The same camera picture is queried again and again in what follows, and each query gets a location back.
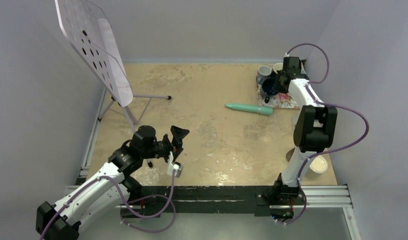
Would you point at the brown mug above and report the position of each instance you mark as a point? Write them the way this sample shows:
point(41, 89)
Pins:
point(289, 154)

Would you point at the cream mug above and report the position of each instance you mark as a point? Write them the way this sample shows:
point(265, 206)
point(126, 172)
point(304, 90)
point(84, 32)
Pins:
point(318, 167)

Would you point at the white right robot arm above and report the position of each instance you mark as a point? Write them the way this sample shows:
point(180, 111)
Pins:
point(313, 131)

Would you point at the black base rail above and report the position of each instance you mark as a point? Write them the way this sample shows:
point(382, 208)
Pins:
point(258, 200)

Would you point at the grey mug with lettering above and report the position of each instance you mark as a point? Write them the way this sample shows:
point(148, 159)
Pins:
point(263, 73)

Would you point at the floral tray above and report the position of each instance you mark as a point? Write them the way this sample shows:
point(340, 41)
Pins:
point(278, 101)

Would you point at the dark blue mug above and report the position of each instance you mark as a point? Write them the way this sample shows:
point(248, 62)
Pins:
point(268, 90)

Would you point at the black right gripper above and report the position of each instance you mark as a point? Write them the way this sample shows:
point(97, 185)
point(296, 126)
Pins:
point(281, 90)

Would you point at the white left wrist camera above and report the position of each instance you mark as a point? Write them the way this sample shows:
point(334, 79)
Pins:
point(174, 168)

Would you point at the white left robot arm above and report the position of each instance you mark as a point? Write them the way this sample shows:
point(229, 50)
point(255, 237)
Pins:
point(112, 185)

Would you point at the black mug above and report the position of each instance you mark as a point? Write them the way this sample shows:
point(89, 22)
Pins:
point(277, 67)

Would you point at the mint green tube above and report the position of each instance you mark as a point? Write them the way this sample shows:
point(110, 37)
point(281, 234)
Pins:
point(259, 109)

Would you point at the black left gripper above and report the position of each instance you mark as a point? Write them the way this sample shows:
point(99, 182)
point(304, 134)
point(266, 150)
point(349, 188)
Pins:
point(178, 134)

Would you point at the white box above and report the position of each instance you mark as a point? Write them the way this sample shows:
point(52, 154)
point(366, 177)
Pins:
point(294, 122)

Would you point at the perforated calibration board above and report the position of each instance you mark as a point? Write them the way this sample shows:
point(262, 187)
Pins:
point(91, 36)

